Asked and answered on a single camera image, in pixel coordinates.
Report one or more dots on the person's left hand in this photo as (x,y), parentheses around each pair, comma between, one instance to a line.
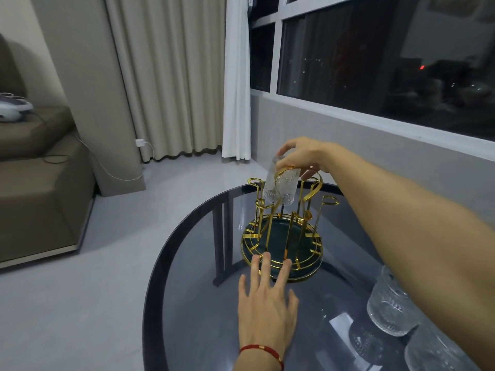
(265,312)

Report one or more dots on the person's right hand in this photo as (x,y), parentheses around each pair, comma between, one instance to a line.
(311,154)

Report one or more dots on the person's right thumb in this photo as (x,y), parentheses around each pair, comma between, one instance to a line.
(288,166)

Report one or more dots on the person's left middle finger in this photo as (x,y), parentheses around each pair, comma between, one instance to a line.
(267,270)

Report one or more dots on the person's left thumb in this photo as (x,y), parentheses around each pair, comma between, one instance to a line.
(294,303)

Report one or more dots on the person's left little finger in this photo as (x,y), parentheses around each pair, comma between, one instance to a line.
(243,291)

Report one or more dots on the clear ribbed glass cup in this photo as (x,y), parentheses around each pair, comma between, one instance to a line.
(390,305)
(280,189)
(433,351)

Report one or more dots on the person's right forearm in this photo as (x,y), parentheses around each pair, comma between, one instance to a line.
(417,235)

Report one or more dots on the person's left forearm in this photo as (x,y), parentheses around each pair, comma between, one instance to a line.
(255,363)

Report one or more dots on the gold cup rack green tray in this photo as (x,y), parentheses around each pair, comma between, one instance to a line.
(288,243)

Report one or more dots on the white sheer curtain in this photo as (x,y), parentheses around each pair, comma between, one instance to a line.
(236,81)

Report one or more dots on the white framed window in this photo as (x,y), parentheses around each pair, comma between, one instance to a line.
(367,57)

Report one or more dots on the white charger plug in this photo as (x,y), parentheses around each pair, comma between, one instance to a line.
(140,143)

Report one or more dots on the beige curtain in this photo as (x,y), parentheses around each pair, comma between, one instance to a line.
(166,73)

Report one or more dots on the brown sofa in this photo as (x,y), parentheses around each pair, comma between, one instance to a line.
(34,189)

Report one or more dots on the white grey handheld device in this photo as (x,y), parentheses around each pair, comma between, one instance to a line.
(11,108)

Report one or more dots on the black table leg frame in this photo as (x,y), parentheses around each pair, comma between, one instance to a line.
(224,243)

